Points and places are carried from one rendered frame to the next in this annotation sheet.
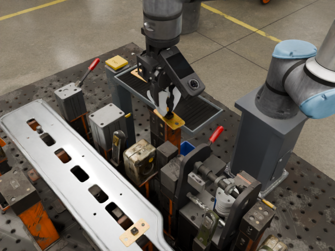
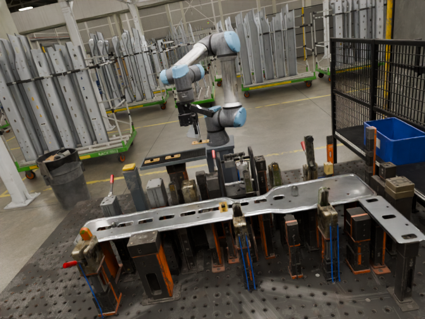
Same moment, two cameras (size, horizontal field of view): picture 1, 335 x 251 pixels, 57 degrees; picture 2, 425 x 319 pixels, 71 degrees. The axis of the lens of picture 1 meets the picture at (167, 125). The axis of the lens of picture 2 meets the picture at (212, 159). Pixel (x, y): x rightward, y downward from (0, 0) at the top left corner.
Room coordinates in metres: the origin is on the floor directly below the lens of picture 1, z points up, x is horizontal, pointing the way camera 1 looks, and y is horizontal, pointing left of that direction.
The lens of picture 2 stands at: (-0.47, 0.91, 1.75)
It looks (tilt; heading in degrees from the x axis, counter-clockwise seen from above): 23 degrees down; 316
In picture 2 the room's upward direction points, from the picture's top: 11 degrees counter-clockwise
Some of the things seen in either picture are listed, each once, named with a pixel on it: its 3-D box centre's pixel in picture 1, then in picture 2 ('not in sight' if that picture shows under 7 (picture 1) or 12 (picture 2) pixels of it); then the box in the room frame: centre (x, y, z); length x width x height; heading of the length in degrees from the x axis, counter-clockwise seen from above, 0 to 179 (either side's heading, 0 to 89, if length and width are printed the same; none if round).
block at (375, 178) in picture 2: not in sight; (379, 208); (-0.14, -0.41, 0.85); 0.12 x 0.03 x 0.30; 134
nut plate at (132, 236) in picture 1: (134, 231); (222, 206); (0.39, 0.09, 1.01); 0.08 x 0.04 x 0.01; 134
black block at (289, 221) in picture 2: not in sight; (293, 247); (0.08, 0.02, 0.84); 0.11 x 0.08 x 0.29; 134
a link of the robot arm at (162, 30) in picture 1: (161, 24); (185, 95); (0.57, 0.01, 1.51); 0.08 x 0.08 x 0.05
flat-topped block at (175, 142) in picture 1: (165, 141); (183, 193); (0.79, 0.01, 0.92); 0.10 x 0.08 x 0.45; 44
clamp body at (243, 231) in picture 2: not in sight; (244, 251); (0.23, 0.17, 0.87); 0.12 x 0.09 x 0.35; 134
